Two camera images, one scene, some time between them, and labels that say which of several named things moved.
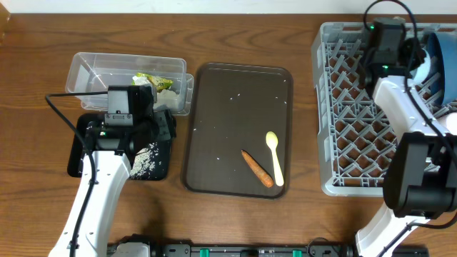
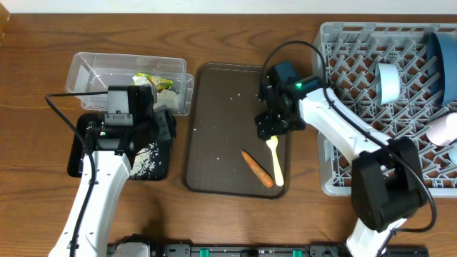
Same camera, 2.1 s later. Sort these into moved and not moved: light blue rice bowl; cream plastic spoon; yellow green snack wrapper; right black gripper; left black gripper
Moved: light blue rice bowl; right black gripper
Not moved: cream plastic spoon; yellow green snack wrapper; left black gripper
